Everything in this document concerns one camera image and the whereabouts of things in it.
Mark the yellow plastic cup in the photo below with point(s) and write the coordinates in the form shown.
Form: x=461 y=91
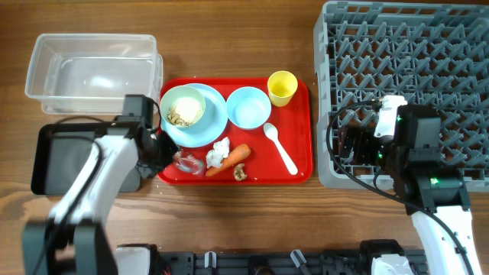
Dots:
x=281 y=86

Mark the pale green bowl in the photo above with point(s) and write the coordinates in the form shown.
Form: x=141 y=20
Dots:
x=176 y=92

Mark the rice and food leftovers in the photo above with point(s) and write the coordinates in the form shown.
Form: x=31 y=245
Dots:
x=185 y=112

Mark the light blue plate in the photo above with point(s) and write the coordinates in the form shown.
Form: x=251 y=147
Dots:
x=209 y=127

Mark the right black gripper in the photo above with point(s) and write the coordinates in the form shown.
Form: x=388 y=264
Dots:
x=364 y=136

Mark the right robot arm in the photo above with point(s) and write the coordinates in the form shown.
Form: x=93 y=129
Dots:
x=405 y=145

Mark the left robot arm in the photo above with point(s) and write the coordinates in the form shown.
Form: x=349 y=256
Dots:
x=72 y=239

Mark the white plastic spoon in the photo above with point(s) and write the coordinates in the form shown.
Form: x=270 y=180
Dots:
x=271 y=133

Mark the clear plastic bin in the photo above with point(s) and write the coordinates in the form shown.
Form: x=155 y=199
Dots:
x=92 y=73

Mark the brown food scrap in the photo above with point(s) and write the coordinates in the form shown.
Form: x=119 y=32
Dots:
x=239 y=173

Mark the red plastic tray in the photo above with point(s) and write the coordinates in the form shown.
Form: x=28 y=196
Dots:
x=264 y=166

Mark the light blue bowl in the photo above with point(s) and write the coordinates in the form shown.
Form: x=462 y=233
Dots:
x=248 y=108

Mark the black plastic tray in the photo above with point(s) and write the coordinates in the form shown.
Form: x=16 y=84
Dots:
x=58 y=161

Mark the red snack wrapper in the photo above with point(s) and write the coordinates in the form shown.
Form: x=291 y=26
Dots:
x=187 y=163

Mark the white tissue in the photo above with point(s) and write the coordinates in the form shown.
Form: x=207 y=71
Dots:
x=220 y=151

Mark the grey dishwasher rack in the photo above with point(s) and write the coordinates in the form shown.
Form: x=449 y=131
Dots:
x=431 y=54

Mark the orange carrot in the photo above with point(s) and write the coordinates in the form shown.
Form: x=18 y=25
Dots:
x=240 y=153

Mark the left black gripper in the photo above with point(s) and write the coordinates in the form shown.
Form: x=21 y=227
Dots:
x=166 y=141

